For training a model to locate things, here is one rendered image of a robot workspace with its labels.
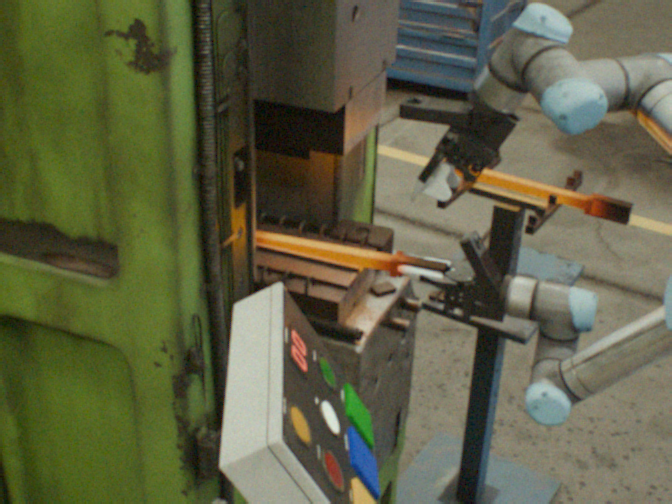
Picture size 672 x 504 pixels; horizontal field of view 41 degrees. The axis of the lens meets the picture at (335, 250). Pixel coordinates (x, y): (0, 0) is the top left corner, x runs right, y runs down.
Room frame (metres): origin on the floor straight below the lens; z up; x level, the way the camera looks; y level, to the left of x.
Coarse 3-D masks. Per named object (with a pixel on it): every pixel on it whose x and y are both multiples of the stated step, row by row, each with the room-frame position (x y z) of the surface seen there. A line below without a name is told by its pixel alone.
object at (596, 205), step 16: (480, 176) 1.93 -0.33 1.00; (496, 176) 1.91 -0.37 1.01; (512, 176) 1.91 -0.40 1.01; (528, 192) 1.86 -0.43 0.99; (544, 192) 1.85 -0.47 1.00; (560, 192) 1.84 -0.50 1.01; (592, 208) 1.79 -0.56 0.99; (608, 208) 1.78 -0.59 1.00; (624, 208) 1.76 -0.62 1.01; (624, 224) 1.75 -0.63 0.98
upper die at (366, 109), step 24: (384, 72) 1.57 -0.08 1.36; (360, 96) 1.46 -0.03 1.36; (384, 96) 1.58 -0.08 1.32; (264, 120) 1.45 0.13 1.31; (288, 120) 1.44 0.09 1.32; (312, 120) 1.42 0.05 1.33; (336, 120) 1.40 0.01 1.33; (360, 120) 1.47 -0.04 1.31; (288, 144) 1.44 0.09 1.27; (312, 144) 1.42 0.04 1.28; (336, 144) 1.40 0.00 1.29
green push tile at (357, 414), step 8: (344, 384) 1.08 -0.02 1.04; (352, 392) 1.07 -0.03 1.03; (352, 400) 1.05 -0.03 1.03; (360, 400) 1.08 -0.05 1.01; (352, 408) 1.03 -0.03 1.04; (360, 408) 1.06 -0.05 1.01; (352, 416) 1.01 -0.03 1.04; (360, 416) 1.04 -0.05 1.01; (368, 416) 1.07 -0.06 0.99; (352, 424) 1.01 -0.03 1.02; (360, 424) 1.02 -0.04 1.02; (368, 424) 1.05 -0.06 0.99; (360, 432) 1.01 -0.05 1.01; (368, 432) 1.03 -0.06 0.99; (368, 440) 1.01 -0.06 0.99
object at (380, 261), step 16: (272, 240) 1.57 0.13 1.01; (288, 240) 1.57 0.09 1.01; (304, 240) 1.57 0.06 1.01; (320, 256) 1.53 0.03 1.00; (336, 256) 1.52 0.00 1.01; (352, 256) 1.51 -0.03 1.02; (368, 256) 1.50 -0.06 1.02; (384, 256) 1.50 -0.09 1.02; (400, 256) 1.49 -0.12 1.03; (400, 272) 1.47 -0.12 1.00
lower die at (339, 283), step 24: (336, 240) 1.61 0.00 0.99; (264, 264) 1.51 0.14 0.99; (288, 264) 1.51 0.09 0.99; (312, 264) 1.52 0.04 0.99; (336, 264) 1.51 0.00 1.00; (264, 288) 1.45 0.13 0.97; (288, 288) 1.44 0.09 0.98; (312, 288) 1.44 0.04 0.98; (336, 288) 1.45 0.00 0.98; (360, 288) 1.51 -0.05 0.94; (312, 312) 1.42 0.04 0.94; (336, 312) 1.40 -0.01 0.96
